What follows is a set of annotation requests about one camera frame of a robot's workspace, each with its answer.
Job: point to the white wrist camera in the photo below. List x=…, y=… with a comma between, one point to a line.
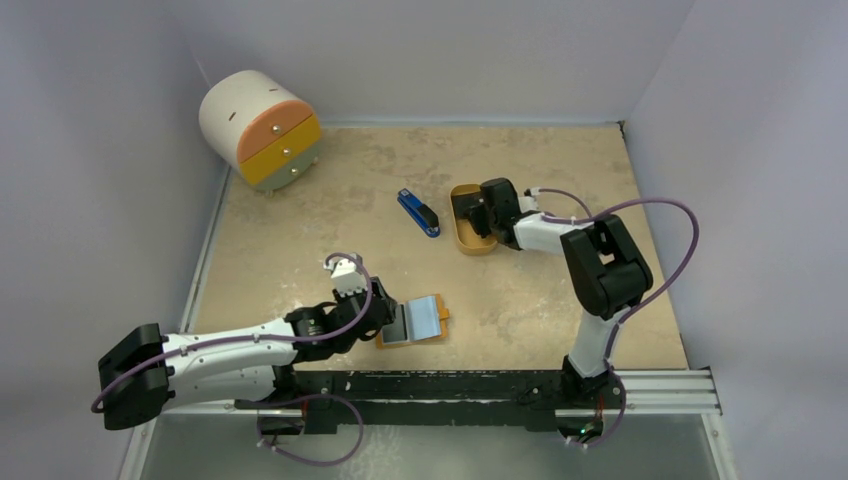
x=346, y=275
x=528, y=200

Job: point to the orange oval tray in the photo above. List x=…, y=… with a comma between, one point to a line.
x=464, y=242

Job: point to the orange leather card holder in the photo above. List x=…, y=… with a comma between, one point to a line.
x=426, y=320

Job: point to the black VIP credit card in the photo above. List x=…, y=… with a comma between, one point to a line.
x=394, y=333

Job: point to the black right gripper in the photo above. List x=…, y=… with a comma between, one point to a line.
x=481, y=216

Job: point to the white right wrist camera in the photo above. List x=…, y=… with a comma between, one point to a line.
x=528, y=200

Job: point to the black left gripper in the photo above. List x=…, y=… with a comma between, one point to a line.
x=389, y=301

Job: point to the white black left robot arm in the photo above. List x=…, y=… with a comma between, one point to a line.
x=148, y=373

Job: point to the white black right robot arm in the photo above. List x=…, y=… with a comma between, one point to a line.
x=608, y=273

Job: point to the white round mini drawer chest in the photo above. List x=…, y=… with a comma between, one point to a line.
x=266, y=133

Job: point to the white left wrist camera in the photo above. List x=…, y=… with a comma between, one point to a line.
x=346, y=275

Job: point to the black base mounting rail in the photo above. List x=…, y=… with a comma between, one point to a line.
x=531, y=399

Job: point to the blue black stapler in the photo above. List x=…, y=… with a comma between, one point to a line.
x=424, y=217

